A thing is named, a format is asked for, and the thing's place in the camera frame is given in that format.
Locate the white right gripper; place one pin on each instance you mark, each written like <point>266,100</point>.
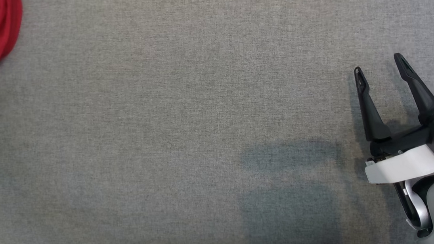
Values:
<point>404,165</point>

